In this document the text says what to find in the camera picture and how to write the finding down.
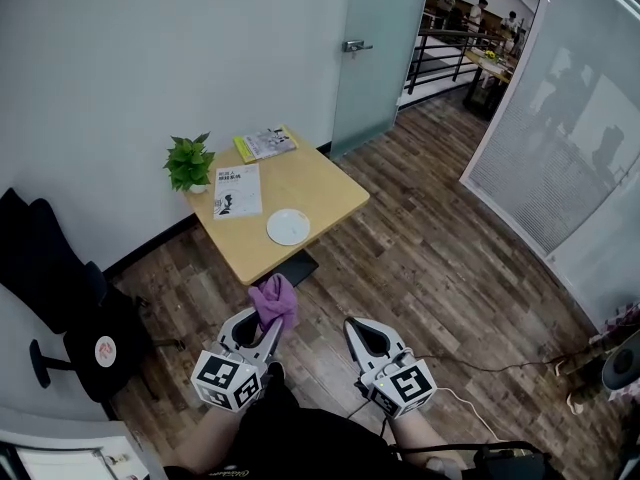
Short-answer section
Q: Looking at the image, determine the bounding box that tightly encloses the round white red disc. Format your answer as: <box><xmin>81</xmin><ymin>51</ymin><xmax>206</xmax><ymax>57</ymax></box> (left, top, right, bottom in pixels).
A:
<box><xmin>94</xmin><ymin>335</ymin><xmax>118</xmax><ymax>368</ymax></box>

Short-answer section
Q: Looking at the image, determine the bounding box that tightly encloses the white round plate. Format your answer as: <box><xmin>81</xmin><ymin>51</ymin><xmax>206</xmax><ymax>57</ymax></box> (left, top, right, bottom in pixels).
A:
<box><xmin>266</xmin><ymin>208</ymin><xmax>312</xmax><ymax>246</ymax></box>

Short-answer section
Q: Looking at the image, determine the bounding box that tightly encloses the white desk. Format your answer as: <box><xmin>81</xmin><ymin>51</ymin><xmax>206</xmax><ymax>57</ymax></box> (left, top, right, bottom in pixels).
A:
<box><xmin>0</xmin><ymin>405</ymin><xmax>157</xmax><ymax>480</ymax></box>

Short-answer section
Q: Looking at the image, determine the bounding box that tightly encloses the yellow book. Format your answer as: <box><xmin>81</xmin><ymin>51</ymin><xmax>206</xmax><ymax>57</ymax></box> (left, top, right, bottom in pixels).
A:
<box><xmin>232</xmin><ymin>124</ymin><xmax>299</xmax><ymax>165</ymax></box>

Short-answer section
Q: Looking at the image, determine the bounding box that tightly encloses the floral patterned cloth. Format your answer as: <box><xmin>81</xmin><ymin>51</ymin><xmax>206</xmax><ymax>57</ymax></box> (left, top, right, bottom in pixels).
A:
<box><xmin>588</xmin><ymin>301</ymin><xmax>640</xmax><ymax>350</ymax></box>

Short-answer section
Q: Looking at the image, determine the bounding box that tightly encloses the black metal railing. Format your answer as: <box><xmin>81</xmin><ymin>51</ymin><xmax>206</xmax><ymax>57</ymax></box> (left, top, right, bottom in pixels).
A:
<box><xmin>402</xmin><ymin>26</ymin><xmax>503</xmax><ymax>96</ymax></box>

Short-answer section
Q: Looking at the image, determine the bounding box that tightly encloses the purple cloth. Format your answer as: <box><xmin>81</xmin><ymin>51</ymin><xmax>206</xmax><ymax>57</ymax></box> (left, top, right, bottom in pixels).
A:
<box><xmin>247</xmin><ymin>273</ymin><xmax>301</xmax><ymax>338</ymax></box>

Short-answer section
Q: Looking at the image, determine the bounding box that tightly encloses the frosted glass door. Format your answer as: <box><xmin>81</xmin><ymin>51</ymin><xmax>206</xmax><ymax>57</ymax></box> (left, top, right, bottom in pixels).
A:
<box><xmin>328</xmin><ymin>0</ymin><xmax>432</xmax><ymax>162</ymax></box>

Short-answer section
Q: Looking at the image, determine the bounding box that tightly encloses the person's black clothing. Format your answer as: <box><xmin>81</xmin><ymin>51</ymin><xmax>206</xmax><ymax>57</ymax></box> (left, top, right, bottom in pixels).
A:
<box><xmin>163</xmin><ymin>361</ymin><xmax>484</xmax><ymax>480</ymax></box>

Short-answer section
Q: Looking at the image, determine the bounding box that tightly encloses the grey round fan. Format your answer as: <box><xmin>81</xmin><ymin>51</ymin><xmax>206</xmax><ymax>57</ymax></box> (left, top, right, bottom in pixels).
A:
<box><xmin>601</xmin><ymin>334</ymin><xmax>640</xmax><ymax>400</ymax></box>

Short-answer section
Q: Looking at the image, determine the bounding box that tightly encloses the small wooden table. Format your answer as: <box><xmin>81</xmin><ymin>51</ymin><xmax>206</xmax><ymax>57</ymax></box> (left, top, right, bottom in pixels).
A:
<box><xmin>183</xmin><ymin>135</ymin><xmax>372</xmax><ymax>287</ymax></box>

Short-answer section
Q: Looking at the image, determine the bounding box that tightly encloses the black office chair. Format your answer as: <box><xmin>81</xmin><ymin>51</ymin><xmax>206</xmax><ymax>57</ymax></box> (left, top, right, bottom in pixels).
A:
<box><xmin>0</xmin><ymin>186</ymin><xmax>187</xmax><ymax>405</ymax></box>

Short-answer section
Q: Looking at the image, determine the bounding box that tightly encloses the white book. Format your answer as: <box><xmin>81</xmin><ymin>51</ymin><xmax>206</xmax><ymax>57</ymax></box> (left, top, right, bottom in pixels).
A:
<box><xmin>212</xmin><ymin>163</ymin><xmax>264</xmax><ymax>221</ymax></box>

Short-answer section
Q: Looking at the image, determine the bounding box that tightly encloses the green potted plant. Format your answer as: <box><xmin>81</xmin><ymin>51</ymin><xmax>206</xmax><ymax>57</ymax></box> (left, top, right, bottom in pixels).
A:
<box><xmin>163</xmin><ymin>131</ymin><xmax>217</xmax><ymax>195</ymax></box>

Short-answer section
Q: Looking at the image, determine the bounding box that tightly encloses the person's left forearm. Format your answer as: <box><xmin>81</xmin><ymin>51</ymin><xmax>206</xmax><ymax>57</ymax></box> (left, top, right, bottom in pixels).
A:
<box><xmin>168</xmin><ymin>401</ymin><xmax>252</xmax><ymax>478</ymax></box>

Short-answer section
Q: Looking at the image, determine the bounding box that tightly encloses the black table base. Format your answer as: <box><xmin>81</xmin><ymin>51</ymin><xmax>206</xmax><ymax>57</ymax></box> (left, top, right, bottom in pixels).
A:
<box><xmin>277</xmin><ymin>248</ymin><xmax>320</xmax><ymax>290</ymax></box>

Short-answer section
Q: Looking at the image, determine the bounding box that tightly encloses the black bag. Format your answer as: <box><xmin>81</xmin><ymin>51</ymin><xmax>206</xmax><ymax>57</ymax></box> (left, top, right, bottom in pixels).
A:
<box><xmin>471</xmin><ymin>441</ymin><xmax>553</xmax><ymax>480</ymax></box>

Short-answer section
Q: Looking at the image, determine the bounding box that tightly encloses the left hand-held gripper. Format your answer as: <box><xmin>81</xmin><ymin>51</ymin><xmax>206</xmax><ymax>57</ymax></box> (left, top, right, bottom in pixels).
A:
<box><xmin>190</xmin><ymin>307</ymin><xmax>286</xmax><ymax>412</ymax></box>

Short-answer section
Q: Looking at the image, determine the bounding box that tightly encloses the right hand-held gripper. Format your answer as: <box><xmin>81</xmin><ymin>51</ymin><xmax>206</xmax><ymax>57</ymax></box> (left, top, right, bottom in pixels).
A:
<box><xmin>343</xmin><ymin>316</ymin><xmax>439</xmax><ymax>420</ymax></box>

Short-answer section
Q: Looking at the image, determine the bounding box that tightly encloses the long table with black legs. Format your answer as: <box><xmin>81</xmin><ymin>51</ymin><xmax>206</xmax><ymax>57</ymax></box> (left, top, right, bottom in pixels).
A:
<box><xmin>461</xmin><ymin>48</ymin><xmax>517</xmax><ymax>121</ymax></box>

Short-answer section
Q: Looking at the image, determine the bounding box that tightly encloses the person's right forearm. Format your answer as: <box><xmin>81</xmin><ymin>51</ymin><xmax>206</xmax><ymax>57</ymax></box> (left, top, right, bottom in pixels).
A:
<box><xmin>388</xmin><ymin>407</ymin><xmax>465</xmax><ymax>475</ymax></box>

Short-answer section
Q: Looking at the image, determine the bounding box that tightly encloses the white cable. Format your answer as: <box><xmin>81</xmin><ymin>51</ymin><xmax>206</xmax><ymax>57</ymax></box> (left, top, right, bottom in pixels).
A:
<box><xmin>432</xmin><ymin>385</ymin><xmax>503</xmax><ymax>445</ymax></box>

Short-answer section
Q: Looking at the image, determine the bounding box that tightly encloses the metal door handle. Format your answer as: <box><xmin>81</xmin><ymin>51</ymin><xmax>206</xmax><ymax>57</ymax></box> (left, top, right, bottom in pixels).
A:
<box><xmin>341</xmin><ymin>39</ymin><xmax>374</xmax><ymax>60</ymax></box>

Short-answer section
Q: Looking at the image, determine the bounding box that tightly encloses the black cable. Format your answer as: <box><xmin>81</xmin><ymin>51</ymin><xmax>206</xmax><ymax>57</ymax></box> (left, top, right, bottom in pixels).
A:
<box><xmin>412</xmin><ymin>347</ymin><xmax>596</xmax><ymax>372</ymax></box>

